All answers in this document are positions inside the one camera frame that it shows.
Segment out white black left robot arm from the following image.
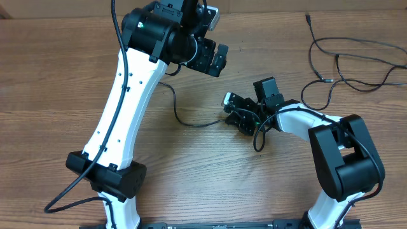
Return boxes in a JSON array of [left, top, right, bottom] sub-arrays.
[[66, 1, 228, 228]]

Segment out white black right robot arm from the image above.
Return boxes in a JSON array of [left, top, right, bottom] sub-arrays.
[[223, 77, 385, 228]]

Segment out black usb cable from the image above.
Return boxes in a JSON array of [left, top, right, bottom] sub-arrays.
[[304, 12, 407, 93], [158, 81, 228, 128], [300, 53, 407, 111]]

